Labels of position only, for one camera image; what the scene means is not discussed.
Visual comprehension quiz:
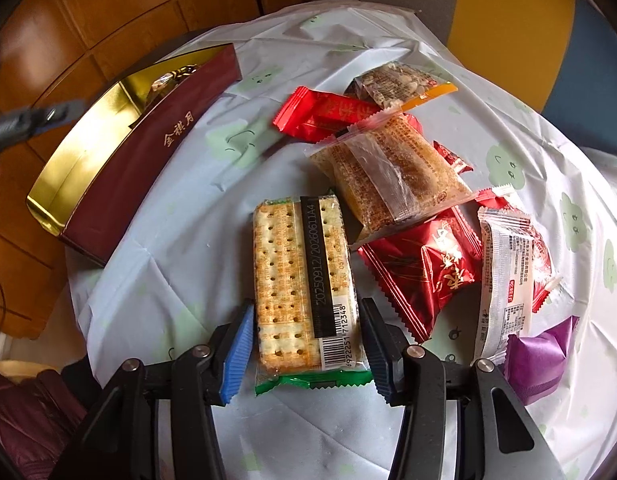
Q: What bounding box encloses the purple snack pack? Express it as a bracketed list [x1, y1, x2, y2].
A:
[503, 316, 580, 405]

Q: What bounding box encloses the cracker pack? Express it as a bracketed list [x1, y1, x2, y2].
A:
[253, 194, 373, 394]

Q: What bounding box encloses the slim red gold-print snack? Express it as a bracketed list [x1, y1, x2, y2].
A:
[433, 141, 473, 174]

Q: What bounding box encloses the dark maroon cushion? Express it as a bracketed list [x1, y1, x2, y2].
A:
[0, 370, 86, 479]

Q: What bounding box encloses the white cloud-print tablecloth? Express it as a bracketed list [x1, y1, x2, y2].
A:
[68, 2, 617, 479]

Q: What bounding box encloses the dark red foil snack bag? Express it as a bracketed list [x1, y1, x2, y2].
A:
[357, 206, 482, 342]

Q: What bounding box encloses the red white patterned snack pack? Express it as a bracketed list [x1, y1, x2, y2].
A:
[476, 184, 561, 313]

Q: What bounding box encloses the maroon and gold gift box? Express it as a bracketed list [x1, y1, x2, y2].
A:
[26, 44, 241, 266]

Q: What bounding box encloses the clear wrapped brown pastry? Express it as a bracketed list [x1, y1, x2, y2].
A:
[308, 110, 475, 246]

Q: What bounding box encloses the mixed nuts pack, orange edge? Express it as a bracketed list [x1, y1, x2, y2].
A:
[345, 62, 458, 112]

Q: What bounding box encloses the plain bright red snack pack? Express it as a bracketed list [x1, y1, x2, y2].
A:
[271, 84, 425, 144]

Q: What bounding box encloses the yellow and blue chair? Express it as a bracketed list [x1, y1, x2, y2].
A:
[365, 0, 617, 155]

